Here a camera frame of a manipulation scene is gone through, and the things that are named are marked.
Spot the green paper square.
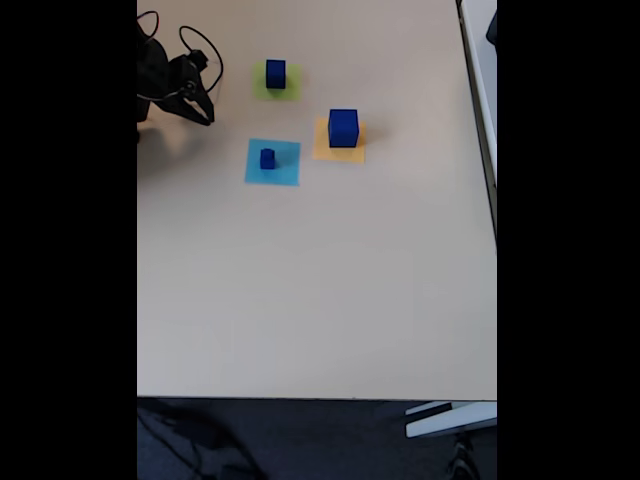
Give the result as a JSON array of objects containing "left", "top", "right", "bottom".
[{"left": 251, "top": 61, "right": 303, "bottom": 104}]

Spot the light blue paper square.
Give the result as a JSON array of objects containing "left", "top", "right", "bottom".
[{"left": 243, "top": 138, "right": 302, "bottom": 188}]

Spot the orange paper square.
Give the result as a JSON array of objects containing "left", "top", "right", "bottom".
[{"left": 312, "top": 117, "right": 367, "bottom": 165}]

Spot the medium blue cube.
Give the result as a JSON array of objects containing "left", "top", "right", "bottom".
[{"left": 265, "top": 59, "right": 287, "bottom": 90}]

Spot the large blue cube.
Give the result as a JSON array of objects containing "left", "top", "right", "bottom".
[{"left": 328, "top": 108, "right": 360, "bottom": 150}]

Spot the white neighbouring table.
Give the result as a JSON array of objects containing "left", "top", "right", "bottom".
[{"left": 454, "top": 0, "right": 498, "bottom": 256}]

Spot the white table foot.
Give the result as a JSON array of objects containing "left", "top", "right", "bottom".
[{"left": 404, "top": 401, "right": 498, "bottom": 440}]

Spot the black camera cable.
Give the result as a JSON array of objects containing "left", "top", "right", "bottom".
[{"left": 178, "top": 24, "right": 225, "bottom": 94}]

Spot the thin black wire loop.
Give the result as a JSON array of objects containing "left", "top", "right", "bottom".
[{"left": 137, "top": 10, "right": 160, "bottom": 41}]

